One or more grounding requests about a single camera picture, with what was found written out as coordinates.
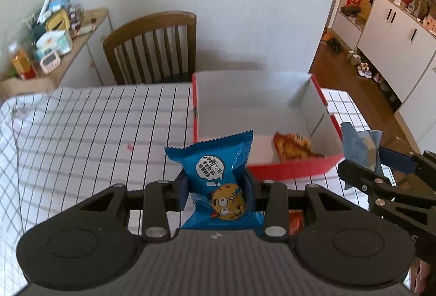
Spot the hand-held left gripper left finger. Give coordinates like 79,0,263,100
81,172,188,243

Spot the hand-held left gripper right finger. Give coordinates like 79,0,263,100
244,172,368,244

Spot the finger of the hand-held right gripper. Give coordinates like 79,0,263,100
379,145,436,181
337,160,436,235

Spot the pale blue snack packet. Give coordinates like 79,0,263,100
341,122,384,191

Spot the blue cookie snack packet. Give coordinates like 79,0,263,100
164,130,266,237

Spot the red orange snack packet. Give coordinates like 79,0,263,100
272,131,324,160

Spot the red cardboard box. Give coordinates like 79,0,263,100
192,71,344,182

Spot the person's right hand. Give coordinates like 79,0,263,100
414,261,434,295

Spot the small red packet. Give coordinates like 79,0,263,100
288,210,305,235

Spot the pair of shoes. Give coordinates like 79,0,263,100
357,62,374,78

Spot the checkered white tablecloth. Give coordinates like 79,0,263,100
0,83,423,296

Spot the white cabinet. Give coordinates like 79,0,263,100
358,0,436,102

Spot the wooden chair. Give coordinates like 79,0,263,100
103,11,197,85

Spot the wooden side table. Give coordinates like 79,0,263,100
0,8,110,95

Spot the white kitchen timer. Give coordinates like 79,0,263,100
40,52,62,74

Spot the tissue box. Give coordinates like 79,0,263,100
35,31,73,59

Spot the orange bottle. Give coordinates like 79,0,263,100
8,42,36,80

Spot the yellow container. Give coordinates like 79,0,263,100
45,9,71,32

